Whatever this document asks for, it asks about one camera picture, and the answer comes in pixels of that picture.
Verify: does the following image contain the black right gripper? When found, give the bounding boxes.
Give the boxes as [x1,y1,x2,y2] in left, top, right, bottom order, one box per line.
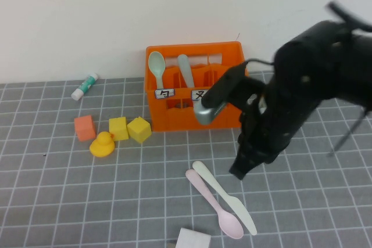
[228,84,303,181]

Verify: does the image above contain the cream white plastic knife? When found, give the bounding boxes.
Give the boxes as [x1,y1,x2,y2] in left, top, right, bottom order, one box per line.
[192,160,258,236]

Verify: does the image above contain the pink plastic spoon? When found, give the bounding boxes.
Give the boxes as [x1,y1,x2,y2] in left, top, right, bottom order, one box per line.
[185,168,244,240]

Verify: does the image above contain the grey plastic fork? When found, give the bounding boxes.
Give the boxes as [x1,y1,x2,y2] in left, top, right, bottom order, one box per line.
[177,53,196,89]

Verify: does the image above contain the mint green plastic spoon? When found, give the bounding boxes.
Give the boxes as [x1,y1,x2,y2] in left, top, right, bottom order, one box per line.
[148,51,170,109]

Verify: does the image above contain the orange plastic cutlery holder crate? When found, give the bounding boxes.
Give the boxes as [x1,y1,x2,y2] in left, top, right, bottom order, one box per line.
[144,41,251,132]

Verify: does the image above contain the white flat box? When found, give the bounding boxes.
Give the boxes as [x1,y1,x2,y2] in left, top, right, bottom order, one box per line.
[175,227,212,248]

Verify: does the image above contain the black zip tie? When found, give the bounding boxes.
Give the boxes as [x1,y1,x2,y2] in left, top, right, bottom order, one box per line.
[328,108,366,157]

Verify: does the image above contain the yellow foam cube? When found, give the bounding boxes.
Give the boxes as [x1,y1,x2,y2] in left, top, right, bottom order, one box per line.
[127,116,152,145]
[109,116,130,142]

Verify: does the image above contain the yellow rubber duck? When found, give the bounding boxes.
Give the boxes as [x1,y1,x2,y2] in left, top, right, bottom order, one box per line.
[89,131,115,159]

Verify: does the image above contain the orange foam cube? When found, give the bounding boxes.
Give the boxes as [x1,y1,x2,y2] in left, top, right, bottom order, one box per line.
[74,114,97,142]

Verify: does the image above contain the white green glue stick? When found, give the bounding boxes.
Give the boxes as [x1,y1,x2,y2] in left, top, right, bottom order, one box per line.
[71,73,99,101]

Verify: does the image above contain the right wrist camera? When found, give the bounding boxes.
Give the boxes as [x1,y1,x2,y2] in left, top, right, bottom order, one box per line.
[193,62,264,127]

